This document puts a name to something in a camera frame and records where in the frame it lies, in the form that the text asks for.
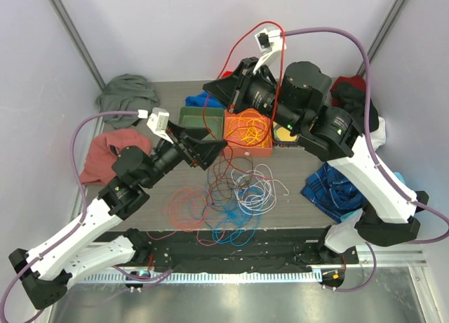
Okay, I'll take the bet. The blue cable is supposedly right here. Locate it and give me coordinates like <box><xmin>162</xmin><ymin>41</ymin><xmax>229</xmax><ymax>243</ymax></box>
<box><xmin>206</xmin><ymin>168</ymin><xmax>278</xmax><ymax>247</ymax></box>

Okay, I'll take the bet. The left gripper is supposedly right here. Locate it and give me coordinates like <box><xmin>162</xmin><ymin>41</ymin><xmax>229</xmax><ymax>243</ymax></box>
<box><xmin>140</xmin><ymin>120</ymin><xmax>227</xmax><ymax>189</ymax></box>

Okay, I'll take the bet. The black cable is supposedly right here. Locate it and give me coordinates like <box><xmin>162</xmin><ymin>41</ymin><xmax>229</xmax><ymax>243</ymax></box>
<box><xmin>205</xmin><ymin>154</ymin><xmax>255</xmax><ymax>206</ymax></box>

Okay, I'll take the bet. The cyan cloth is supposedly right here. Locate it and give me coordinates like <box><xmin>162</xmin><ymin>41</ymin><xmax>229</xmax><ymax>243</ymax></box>
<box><xmin>340</xmin><ymin>172</ymin><xmax>406</xmax><ymax>222</ymax></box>

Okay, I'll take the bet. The salmon drawer box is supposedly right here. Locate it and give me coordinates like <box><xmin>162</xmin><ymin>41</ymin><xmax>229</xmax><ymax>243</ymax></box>
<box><xmin>223</xmin><ymin>109</ymin><xmax>273</xmax><ymax>159</ymax></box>

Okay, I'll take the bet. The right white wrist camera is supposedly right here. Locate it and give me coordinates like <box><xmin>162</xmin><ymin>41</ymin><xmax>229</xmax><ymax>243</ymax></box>
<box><xmin>253</xmin><ymin>28</ymin><xmax>286</xmax><ymax>74</ymax></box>

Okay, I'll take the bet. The grey cloth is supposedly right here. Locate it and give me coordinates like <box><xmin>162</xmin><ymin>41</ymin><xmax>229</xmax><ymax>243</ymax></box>
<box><xmin>95</xmin><ymin>74</ymin><xmax>161</xmax><ymax>112</ymax></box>

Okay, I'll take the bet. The white cloth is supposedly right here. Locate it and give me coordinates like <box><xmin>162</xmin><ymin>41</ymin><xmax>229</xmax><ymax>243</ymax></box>
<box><xmin>370</xmin><ymin>117</ymin><xmax>387</xmax><ymax>151</ymax></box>

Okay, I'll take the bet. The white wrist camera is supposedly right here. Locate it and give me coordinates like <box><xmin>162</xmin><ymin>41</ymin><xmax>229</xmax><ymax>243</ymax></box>
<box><xmin>138</xmin><ymin>107</ymin><xmax>174</xmax><ymax>144</ymax></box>
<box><xmin>253</xmin><ymin>28</ymin><xmax>286</xmax><ymax>74</ymax></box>

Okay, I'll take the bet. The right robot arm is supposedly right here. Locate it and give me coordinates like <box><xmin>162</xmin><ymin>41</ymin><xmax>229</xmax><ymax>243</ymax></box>
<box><xmin>203</xmin><ymin>57</ymin><xmax>426</xmax><ymax>263</ymax></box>

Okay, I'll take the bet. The orange cable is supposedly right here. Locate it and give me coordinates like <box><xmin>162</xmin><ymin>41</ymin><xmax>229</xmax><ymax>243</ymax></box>
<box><xmin>166</xmin><ymin>185</ymin><xmax>218</xmax><ymax>231</ymax></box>

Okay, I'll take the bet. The green drawer box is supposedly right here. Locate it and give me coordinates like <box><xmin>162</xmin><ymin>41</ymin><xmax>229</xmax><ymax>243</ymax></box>
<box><xmin>178</xmin><ymin>107</ymin><xmax>225</xmax><ymax>140</ymax></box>

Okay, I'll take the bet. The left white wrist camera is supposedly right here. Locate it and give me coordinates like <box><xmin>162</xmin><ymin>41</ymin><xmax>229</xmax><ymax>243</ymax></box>
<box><xmin>138</xmin><ymin>107</ymin><xmax>174</xmax><ymax>144</ymax></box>

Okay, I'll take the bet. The slotted cable duct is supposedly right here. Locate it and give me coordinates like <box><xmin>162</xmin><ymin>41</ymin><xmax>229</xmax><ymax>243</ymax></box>
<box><xmin>81</xmin><ymin>269</ymin><xmax>322</xmax><ymax>284</ymax></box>

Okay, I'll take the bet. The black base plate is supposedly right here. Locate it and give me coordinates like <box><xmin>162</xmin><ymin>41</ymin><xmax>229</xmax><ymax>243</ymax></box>
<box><xmin>66</xmin><ymin>227</ymin><xmax>358</xmax><ymax>273</ymax></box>

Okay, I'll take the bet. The pink cable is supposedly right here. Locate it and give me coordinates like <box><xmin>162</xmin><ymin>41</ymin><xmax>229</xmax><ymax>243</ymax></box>
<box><xmin>145</xmin><ymin>228</ymin><xmax>218</xmax><ymax>249</ymax></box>

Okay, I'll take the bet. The dark red cloth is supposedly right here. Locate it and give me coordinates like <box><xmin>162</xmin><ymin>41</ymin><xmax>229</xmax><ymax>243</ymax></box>
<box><xmin>330</xmin><ymin>75</ymin><xmax>366</xmax><ymax>91</ymax></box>

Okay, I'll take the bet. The blue plaid cloth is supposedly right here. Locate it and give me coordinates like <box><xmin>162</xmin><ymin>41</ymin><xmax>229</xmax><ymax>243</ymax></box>
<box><xmin>301</xmin><ymin>163</ymin><xmax>366</xmax><ymax>223</ymax></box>

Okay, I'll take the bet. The yellow cable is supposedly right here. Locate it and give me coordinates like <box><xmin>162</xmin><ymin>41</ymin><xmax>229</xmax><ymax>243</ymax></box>
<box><xmin>241</xmin><ymin>117</ymin><xmax>270</xmax><ymax>148</ymax></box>

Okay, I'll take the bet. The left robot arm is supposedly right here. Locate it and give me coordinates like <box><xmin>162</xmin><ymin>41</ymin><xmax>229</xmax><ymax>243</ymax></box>
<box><xmin>8</xmin><ymin>123</ymin><xmax>227</xmax><ymax>310</ymax></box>

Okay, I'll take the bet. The dusty pink cloth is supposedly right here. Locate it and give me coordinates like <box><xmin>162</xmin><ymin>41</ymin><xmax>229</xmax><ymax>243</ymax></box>
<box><xmin>79</xmin><ymin>128</ymin><xmax>152</xmax><ymax>185</ymax></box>

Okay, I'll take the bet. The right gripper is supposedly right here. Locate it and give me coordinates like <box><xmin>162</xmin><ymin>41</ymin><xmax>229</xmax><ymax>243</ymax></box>
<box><xmin>204</xmin><ymin>58</ymin><xmax>301</xmax><ymax>134</ymax></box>

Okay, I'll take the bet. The white cable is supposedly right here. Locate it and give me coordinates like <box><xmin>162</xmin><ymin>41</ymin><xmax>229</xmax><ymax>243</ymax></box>
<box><xmin>233</xmin><ymin>163</ymin><xmax>290</xmax><ymax>217</ymax></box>

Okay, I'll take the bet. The black cloth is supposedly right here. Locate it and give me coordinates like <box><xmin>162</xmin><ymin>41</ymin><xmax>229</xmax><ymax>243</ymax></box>
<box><xmin>330</xmin><ymin>82</ymin><xmax>380</xmax><ymax>132</ymax></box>

